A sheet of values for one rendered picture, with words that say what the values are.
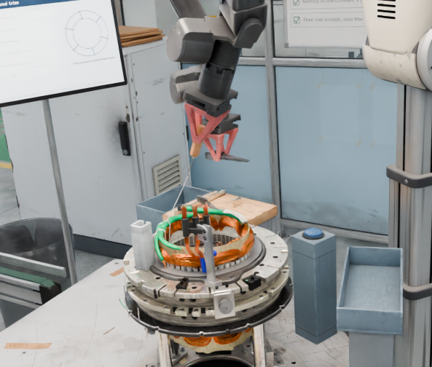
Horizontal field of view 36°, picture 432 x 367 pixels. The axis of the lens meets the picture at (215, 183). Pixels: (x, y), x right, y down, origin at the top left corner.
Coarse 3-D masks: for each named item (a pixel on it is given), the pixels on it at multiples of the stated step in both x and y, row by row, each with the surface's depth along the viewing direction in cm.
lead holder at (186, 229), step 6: (192, 216) 115; (198, 216) 115; (204, 216) 115; (186, 222) 114; (192, 222) 115; (198, 222) 115; (204, 222) 115; (210, 222) 116; (186, 228) 115; (192, 228) 115; (186, 234) 115
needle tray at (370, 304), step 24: (360, 264) 137; (384, 264) 135; (360, 288) 128; (384, 288) 127; (360, 312) 113; (384, 312) 112; (360, 336) 123; (384, 336) 122; (360, 360) 125; (384, 360) 124
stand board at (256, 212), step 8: (216, 200) 166; (224, 200) 166; (248, 200) 165; (176, 208) 163; (224, 208) 161; (232, 208) 160; (240, 208) 160; (248, 208) 160; (256, 208) 159; (264, 208) 159; (272, 208) 159; (168, 216) 159; (248, 216) 155; (256, 216) 155; (264, 216) 157; (272, 216) 159; (256, 224) 155
